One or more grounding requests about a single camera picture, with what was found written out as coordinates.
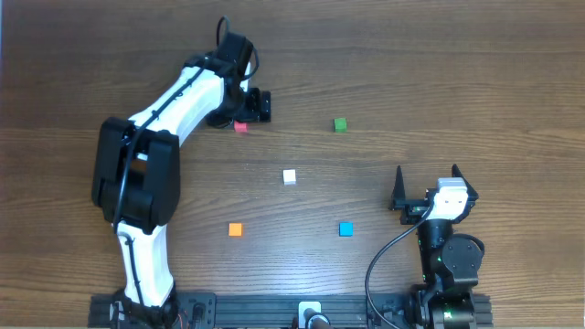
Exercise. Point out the white cube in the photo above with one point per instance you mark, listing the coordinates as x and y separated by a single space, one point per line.
289 177

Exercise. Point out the mounting rail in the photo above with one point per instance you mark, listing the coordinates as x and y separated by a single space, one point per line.
265 310

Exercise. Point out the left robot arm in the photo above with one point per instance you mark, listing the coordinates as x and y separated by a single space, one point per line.
192 100

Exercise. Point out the blue cube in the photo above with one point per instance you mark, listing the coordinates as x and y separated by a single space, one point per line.
346 229

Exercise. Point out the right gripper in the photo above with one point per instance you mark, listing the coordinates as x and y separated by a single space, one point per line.
413 210

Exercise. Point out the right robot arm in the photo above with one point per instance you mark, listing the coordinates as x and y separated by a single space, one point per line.
450 260

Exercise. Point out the red cube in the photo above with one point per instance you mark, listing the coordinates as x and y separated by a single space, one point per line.
241 127

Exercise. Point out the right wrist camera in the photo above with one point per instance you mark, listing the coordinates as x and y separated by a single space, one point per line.
449 198

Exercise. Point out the orange cube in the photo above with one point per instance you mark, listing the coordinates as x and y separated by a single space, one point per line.
235 230

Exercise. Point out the green cube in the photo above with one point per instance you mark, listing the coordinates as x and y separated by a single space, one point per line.
340 124

